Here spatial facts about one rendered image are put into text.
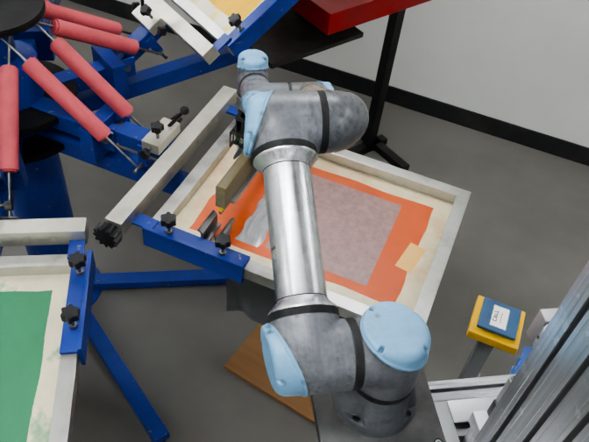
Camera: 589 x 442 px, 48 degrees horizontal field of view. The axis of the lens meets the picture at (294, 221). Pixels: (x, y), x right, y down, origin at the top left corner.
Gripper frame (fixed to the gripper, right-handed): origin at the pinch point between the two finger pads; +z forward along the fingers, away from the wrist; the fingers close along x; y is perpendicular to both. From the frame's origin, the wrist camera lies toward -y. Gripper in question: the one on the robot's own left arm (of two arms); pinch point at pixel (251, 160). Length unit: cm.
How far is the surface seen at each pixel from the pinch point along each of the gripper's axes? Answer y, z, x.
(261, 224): 10.2, 13.0, 8.7
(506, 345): 18, 14, 81
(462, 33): -200, 53, 30
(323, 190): -12.0, 13.5, 19.2
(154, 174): 13.4, 5.0, -23.7
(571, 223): -148, 109, 116
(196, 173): 2.7, 10.0, -16.3
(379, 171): -25.5, 10.9, 32.1
